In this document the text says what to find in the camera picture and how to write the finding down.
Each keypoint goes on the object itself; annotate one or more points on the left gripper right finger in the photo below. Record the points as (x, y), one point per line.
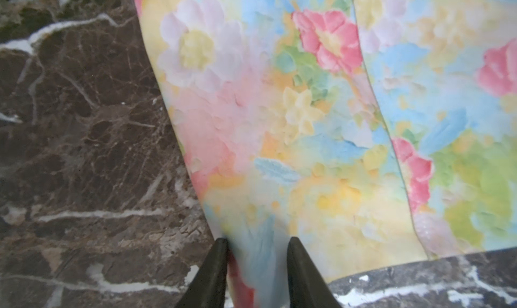
(307, 288)

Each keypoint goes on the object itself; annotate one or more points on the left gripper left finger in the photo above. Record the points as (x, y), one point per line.
(208, 288)

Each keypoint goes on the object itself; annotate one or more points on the pastel floral skirt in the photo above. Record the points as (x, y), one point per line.
(379, 132)

